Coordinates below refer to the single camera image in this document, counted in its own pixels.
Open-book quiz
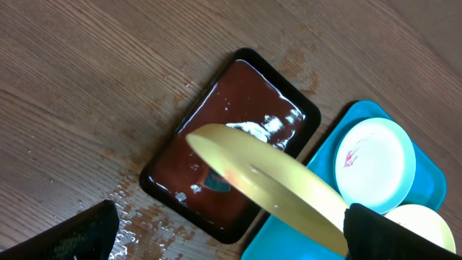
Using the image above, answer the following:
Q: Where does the light blue plate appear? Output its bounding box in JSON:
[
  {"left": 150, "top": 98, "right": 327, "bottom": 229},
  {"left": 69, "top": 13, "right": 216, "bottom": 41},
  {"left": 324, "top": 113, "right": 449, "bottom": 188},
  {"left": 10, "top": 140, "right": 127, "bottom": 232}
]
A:
[{"left": 334, "top": 118, "right": 417, "bottom": 214}]

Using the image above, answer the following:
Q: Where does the green rimmed plate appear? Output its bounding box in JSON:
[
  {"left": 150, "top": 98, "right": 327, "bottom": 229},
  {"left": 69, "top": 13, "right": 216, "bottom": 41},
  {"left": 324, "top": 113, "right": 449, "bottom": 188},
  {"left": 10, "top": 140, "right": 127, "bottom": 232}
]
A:
[
  {"left": 385, "top": 204, "right": 456, "bottom": 253},
  {"left": 186, "top": 124, "right": 348, "bottom": 256}
]

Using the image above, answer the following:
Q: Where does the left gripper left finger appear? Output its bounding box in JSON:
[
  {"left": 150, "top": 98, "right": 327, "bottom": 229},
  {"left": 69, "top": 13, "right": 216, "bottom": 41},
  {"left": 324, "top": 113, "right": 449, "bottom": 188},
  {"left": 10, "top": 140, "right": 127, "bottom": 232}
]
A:
[{"left": 1, "top": 199, "right": 120, "bottom": 259}]

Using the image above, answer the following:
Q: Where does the green rimmed plate front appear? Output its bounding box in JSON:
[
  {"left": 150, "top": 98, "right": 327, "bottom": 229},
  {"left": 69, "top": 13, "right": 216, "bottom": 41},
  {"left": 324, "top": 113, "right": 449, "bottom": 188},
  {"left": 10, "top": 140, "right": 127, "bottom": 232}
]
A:
[{"left": 186, "top": 124, "right": 348, "bottom": 256}]

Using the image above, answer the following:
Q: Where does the green and orange sponge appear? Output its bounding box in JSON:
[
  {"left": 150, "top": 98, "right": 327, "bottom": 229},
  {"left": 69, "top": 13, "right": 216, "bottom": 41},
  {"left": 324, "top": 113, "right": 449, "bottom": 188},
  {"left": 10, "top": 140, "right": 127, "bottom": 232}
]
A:
[{"left": 201, "top": 169, "right": 231, "bottom": 193}]

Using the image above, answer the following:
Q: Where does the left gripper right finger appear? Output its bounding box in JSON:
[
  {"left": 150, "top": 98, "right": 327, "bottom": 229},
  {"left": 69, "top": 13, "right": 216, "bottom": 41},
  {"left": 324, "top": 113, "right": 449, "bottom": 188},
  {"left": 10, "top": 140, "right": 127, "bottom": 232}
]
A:
[{"left": 343, "top": 203, "right": 461, "bottom": 260}]

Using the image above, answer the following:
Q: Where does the black tray with red liquid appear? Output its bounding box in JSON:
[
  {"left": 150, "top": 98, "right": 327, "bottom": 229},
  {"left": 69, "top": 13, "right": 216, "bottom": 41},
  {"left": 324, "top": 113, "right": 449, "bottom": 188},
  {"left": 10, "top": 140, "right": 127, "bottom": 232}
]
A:
[{"left": 139, "top": 48, "right": 321, "bottom": 244}]

